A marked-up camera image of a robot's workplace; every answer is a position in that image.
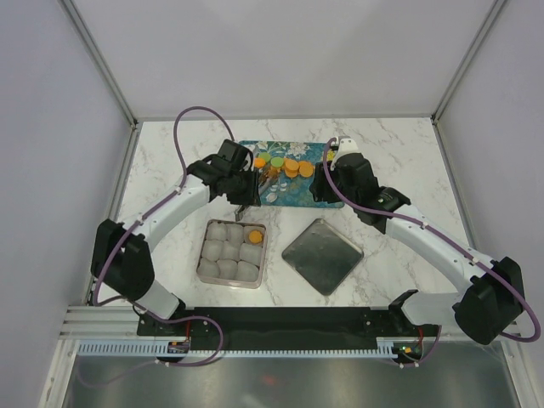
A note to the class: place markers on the teal floral tray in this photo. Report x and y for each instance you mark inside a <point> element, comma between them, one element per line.
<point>290,192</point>

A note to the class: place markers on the orange cookie small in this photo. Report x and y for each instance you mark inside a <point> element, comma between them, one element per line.
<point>274,172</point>

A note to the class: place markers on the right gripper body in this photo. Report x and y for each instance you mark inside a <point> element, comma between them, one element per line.
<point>329,194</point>

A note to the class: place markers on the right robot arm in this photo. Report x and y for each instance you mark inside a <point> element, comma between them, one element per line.
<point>488,293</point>

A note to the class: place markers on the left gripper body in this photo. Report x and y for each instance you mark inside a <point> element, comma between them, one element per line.
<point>243,189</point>

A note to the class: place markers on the orange flower cookie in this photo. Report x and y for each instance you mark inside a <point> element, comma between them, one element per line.
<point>259,163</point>

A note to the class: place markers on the square metal tin lid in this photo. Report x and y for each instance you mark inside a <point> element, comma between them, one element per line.
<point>323,256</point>

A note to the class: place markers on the green cookie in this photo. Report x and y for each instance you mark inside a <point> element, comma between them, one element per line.
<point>265,157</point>
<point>277,162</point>

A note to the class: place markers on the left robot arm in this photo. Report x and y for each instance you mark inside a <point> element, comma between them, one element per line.
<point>122,252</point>

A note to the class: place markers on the metal tongs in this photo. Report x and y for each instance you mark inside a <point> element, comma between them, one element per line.
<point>264,182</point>

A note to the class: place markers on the white cable duct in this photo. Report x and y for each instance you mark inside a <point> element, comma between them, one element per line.
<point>169,349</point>

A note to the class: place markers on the orange cookie stack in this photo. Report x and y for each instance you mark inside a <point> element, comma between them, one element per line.
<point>293,168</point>

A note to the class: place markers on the green cookie left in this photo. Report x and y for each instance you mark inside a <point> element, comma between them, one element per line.
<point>265,157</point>

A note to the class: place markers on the square cookie tin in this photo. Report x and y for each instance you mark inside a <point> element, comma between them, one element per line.
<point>228,258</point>

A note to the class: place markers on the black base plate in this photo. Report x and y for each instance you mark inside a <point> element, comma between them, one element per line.
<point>290,328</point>

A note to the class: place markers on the green cookie right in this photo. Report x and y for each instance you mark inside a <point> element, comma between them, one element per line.
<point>277,162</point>

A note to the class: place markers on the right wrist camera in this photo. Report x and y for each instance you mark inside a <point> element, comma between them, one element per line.
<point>342,146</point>

